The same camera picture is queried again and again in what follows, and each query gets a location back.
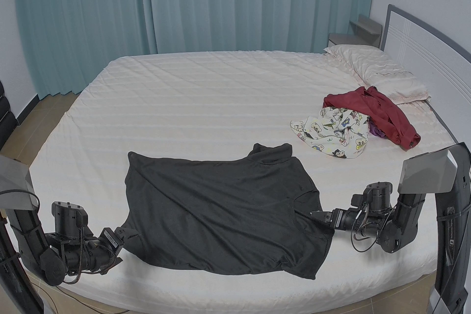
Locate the black chest of drawers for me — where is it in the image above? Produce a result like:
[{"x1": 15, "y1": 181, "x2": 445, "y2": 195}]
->
[{"x1": 0, "y1": 81, "x2": 18, "y2": 149}]

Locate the bed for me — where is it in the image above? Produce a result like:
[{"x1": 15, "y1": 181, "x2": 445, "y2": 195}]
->
[{"x1": 27, "y1": 4, "x2": 471, "y2": 307}]

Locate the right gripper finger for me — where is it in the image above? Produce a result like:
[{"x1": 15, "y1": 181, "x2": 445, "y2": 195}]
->
[{"x1": 310, "y1": 210, "x2": 334, "y2": 225}]

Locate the black cable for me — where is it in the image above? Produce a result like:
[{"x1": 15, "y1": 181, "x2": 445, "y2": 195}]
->
[{"x1": 351, "y1": 222, "x2": 383, "y2": 253}]

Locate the grey bedside table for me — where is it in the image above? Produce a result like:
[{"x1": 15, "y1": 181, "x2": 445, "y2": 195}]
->
[{"x1": 327, "y1": 14, "x2": 383, "y2": 47}]

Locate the black T-shirt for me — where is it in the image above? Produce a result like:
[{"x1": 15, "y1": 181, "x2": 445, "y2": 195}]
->
[{"x1": 121, "y1": 143, "x2": 335, "y2": 281}]

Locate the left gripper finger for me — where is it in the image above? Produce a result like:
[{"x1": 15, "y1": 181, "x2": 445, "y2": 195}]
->
[{"x1": 115, "y1": 227, "x2": 143, "y2": 243}]

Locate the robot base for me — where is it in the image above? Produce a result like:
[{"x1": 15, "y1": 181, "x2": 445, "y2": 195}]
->
[{"x1": 428, "y1": 288, "x2": 444, "y2": 314}]

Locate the dark red garment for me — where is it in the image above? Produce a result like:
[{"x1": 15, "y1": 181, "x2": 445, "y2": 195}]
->
[{"x1": 323, "y1": 85, "x2": 421, "y2": 150}]

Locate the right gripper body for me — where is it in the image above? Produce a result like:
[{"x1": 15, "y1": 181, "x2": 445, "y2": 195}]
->
[{"x1": 329, "y1": 208, "x2": 356, "y2": 232}]

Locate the white printed garment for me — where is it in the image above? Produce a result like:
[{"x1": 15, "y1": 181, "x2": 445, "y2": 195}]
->
[{"x1": 290, "y1": 107, "x2": 369, "y2": 160}]

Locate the cream pillow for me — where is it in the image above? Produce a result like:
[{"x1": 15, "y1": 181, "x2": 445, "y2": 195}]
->
[{"x1": 324, "y1": 44, "x2": 432, "y2": 104}]

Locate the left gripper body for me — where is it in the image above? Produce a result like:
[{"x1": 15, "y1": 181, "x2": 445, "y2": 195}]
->
[{"x1": 94, "y1": 227, "x2": 126, "y2": 267}]

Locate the purple garment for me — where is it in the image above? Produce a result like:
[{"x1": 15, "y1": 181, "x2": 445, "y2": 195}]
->
[{"x1": 369, "y1": 121, "x2": 387, "y2": 139}]

